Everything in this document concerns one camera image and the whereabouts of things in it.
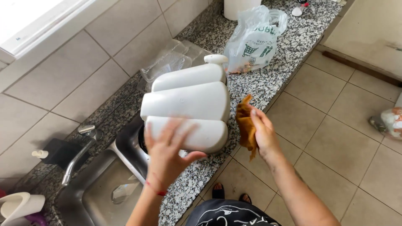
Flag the person's right hand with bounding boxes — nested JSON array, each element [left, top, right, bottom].
[[248, 105, 282, 161]]

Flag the person's left hand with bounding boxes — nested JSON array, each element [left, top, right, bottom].
[[144, 118, 208, 190]]

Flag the orange cleaning cloth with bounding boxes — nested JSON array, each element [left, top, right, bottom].
[[236, 94, 259, 162]]

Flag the white plastic dispenser unit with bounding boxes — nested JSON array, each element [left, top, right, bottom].
[[140, 54, 231, 154]]

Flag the printed plastic shopping bag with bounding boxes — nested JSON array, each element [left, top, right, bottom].
[[223, 5, 288, 74]]

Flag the black printed shirt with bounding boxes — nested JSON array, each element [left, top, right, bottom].
[[185, 199, 282, 226]]

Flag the clear plastic food container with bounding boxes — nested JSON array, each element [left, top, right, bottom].
[[137, 39, 211, 93]]

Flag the white cylindrical container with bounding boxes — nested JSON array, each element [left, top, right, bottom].
[[224, 0, 262, 21]]

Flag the small white and red bottle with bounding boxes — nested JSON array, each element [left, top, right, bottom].
[[291, 0, 310, 17]]

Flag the filled plastic bag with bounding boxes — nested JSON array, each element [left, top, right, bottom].
[[369, 107, 402, 140]]

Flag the stainless steel sink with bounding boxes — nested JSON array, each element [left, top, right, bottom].
[[54, 114, 189, 226]]

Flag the chrome faucet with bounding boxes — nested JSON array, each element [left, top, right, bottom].
[[61, 125, 103, 187]]

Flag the black soap dispenser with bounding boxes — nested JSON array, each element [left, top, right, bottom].
[[31, 138, 91, 172]]

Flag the purple plastic item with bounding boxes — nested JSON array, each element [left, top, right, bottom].
[[25, 212, 48, 226]]

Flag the white curved plastic holder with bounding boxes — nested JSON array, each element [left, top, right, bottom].
[[0, 192, 46, 226]]

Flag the red string bracelet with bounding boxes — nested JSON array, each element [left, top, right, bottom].
[[145, 172, 167, 197]]

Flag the window frame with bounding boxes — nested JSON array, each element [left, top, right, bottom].
[[0, 0, 98, 65]]

